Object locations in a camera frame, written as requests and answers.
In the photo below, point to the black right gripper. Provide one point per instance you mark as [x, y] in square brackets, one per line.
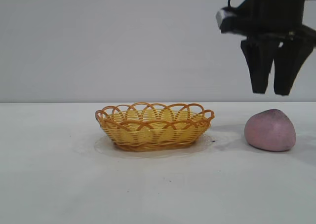
[281, 11]

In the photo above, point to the pink rounded stone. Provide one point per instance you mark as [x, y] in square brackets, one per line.
[270, 131]

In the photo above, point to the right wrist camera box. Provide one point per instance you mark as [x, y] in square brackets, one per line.
[234, 19]

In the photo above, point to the yellow woven plastic basket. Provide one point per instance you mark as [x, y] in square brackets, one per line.
[153, 135]

